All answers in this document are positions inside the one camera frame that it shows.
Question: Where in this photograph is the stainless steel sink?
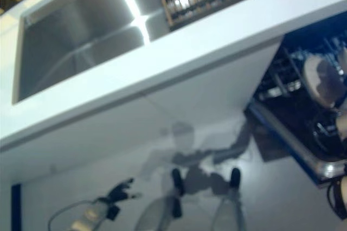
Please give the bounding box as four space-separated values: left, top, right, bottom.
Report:
12 0 269 105

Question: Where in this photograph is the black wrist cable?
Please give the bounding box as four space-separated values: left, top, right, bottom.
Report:
326 181 343 219
48 200 93 231

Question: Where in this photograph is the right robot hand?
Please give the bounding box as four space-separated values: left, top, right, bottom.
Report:
335 49 347 114

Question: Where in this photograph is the wire dishwasher rack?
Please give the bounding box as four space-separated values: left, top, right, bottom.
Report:
254 34 347 161

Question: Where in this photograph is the blue edged panel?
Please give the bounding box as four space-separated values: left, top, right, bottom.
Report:
11 184 22 231

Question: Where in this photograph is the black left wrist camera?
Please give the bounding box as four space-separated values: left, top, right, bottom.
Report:
107 206 121 220

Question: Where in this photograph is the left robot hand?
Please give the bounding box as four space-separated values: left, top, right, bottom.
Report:
108 178 142 203

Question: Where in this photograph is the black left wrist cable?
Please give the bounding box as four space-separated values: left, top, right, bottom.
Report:
48 200 93 231

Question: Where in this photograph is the black dish drying rack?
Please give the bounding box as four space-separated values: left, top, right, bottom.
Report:
151 0 241 31

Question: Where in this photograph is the white glossy cabinet door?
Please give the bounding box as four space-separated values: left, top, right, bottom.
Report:
146 38 285 147
0 97 174 188

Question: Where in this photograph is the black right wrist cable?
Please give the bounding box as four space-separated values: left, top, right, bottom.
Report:
326 181 343 219

